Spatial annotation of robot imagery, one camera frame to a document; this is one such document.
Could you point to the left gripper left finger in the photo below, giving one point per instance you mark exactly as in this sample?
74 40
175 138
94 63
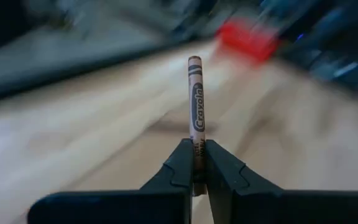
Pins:
135 208

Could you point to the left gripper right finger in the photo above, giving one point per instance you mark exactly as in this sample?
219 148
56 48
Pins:
275 208

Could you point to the brown crayon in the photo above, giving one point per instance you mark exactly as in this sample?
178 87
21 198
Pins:
196 102

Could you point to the red plastic basket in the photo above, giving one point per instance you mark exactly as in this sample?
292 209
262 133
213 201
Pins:
247 40

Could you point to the black table frame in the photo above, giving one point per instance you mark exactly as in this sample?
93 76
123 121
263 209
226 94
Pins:
73 74

